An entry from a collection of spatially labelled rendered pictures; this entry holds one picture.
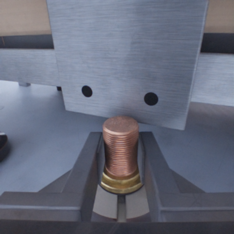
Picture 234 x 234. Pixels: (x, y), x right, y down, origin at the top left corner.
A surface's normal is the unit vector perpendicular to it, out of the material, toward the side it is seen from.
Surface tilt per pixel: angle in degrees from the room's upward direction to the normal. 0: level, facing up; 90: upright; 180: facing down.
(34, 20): 90
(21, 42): 90
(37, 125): 180
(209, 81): 90
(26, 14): 90
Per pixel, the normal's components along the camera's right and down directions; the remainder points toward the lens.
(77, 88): -0.37, 0.45
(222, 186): -0.02, -0.88
